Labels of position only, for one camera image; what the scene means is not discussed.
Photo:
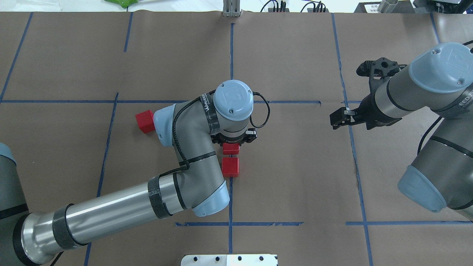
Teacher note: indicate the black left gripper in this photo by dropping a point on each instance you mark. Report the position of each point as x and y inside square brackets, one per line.
[232, 139]

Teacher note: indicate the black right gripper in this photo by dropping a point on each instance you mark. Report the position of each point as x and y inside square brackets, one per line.
[370, 112]

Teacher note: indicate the red block of pair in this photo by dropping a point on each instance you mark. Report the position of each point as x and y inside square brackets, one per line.
[145, 121]
[230, 148]

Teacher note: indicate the red block moved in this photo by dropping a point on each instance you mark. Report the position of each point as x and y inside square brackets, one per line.
[230, 167]

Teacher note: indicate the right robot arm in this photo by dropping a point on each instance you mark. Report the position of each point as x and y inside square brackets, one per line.
[439, 79]

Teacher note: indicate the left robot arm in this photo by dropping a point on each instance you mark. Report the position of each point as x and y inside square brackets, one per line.
[191, 129]

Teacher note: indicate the small steel cup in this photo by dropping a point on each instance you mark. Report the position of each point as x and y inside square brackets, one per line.
[387, 6]

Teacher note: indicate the white camera mast base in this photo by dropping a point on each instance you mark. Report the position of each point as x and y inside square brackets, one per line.
[230, 260]

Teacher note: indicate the aluminium frame post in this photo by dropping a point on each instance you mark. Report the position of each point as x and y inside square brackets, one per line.
[231, 8]

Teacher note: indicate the green handled reacher tool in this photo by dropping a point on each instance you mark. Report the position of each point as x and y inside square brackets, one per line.
[124, 3]

